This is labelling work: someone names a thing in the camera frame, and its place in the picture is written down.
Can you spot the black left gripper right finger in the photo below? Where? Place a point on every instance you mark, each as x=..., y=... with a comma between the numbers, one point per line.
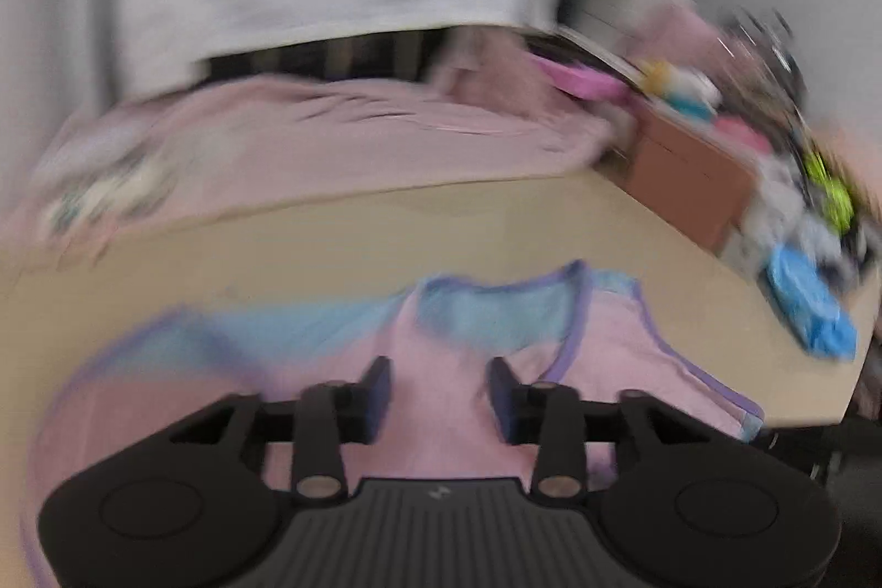
x=562, y=426

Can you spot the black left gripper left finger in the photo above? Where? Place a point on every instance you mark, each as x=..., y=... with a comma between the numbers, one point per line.
x=316, y=425

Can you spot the blue pink purple garment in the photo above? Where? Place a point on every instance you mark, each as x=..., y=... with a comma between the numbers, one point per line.
x=578, y=326

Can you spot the brown cardboard box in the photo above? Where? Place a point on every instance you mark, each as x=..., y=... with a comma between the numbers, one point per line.
x=693, y=184

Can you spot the blue plastic bag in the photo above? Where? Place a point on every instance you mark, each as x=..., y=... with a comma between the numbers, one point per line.
x=812, y=312

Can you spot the white floral patterned pouch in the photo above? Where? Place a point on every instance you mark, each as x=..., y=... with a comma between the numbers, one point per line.
x=79, y=187

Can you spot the pink blanket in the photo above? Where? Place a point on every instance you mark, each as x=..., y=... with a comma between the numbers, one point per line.
x=485, y=113

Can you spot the pink plastic box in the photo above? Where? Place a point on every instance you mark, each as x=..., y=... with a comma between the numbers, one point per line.
x=582, y=82

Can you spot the pile of colourful clutter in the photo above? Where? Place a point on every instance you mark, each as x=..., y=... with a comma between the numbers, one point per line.
x=741, y=79

